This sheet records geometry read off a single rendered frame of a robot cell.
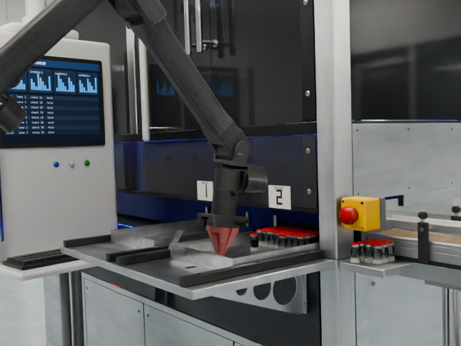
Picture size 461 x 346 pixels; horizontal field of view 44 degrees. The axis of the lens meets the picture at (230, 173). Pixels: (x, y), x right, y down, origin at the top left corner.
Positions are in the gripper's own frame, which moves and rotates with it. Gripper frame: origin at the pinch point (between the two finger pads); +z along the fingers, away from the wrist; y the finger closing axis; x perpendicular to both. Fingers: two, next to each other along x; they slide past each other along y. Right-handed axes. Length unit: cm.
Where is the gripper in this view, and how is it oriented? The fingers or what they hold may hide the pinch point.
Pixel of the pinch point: (219, 255)
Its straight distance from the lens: 129.6
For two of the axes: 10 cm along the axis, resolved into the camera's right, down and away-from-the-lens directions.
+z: -0.9, 10.0, -0.4
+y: 7.9, 1.0, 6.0
